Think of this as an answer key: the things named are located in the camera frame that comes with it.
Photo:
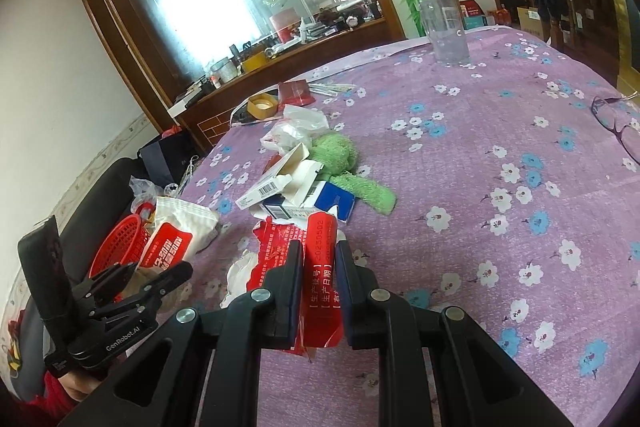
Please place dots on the cardboard box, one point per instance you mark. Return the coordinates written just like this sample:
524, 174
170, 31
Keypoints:
530, 23

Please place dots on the red plastic wrapper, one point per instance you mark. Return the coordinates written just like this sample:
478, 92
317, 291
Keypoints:
320, 267

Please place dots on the metal pot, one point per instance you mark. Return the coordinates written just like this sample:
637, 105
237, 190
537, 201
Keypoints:
223, 71

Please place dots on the crumpled white tissue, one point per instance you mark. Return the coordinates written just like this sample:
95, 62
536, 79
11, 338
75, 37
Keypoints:
242, 274

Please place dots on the green plush toy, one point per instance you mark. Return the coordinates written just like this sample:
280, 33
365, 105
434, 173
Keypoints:
340, 162

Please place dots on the dark red packet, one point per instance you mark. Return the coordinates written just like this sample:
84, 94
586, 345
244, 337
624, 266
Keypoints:
295, 92

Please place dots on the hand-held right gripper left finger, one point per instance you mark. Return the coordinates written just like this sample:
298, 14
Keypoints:
295, 292

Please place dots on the dark framed eyeglasses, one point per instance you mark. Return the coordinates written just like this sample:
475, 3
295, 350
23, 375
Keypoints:
612, 122

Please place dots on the crumpled clear plastic wrapper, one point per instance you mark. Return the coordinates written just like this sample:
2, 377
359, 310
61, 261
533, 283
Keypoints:
295, 127

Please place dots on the blue white medicine carton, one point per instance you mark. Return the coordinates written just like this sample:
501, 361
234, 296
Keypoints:
335, 202

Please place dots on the black shopping bag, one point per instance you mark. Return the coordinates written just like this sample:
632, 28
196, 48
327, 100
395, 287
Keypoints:
165, 157

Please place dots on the clear crumpled plastic bag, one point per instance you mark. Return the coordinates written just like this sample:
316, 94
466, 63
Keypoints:
142, 189

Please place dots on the person's left forearm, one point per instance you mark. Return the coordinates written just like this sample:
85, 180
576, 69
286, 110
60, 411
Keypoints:
47, 402

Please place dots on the black leather sofa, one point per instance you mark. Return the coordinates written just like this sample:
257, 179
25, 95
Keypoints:
100, 197

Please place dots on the clear glass mug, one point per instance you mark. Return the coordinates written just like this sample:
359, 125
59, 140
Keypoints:
445, 32

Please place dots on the wooden chopstick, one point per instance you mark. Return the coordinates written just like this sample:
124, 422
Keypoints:
332, 85
332, 92

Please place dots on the white open carton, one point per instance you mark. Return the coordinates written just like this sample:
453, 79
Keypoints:
295, 172

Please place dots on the yellow tape roll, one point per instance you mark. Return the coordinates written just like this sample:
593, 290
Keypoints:
262, 107

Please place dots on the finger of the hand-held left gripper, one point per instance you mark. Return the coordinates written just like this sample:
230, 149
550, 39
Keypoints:
107, 279
160, 284

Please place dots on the white bag with red label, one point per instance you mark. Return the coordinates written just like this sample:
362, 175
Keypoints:
185, 227

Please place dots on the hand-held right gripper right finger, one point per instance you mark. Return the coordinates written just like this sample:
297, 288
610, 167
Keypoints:
345, 297

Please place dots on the red plastic basket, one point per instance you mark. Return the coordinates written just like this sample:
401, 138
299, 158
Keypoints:
120, 242

